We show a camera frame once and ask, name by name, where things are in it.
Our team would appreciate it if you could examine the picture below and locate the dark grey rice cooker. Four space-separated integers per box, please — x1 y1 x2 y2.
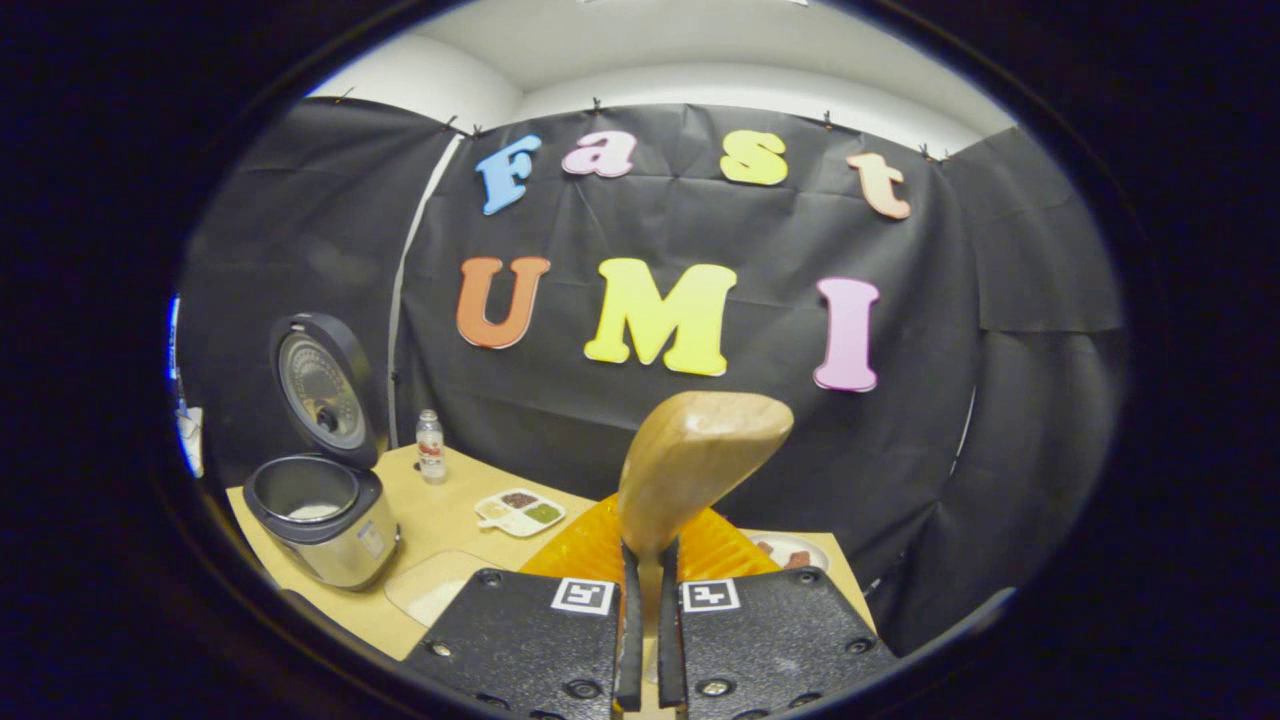
243 312 403 591

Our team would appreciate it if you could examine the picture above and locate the white object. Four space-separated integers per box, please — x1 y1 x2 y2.
178 405 205 479

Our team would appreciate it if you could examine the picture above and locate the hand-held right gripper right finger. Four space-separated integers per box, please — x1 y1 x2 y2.
657 505 901 720

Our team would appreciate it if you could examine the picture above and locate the black backdrop cloth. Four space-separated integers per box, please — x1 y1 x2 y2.
175 98 1131 656

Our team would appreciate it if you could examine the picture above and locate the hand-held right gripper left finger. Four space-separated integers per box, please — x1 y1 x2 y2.
400 495 643 720

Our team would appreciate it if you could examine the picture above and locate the wooden spoon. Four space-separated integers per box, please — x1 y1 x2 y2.
617 391 795 686

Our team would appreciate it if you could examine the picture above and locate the white plate with red food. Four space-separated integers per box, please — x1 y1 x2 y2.
750 533 831 573

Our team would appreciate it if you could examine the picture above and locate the small clear bottle red label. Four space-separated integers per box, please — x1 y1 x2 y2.
416 409 448 485

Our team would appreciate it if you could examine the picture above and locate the clear container of rice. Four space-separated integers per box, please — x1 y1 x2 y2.
385 550 501 629

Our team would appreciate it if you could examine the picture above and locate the white divided dish of beans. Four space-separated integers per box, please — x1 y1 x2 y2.
474 488 567 539

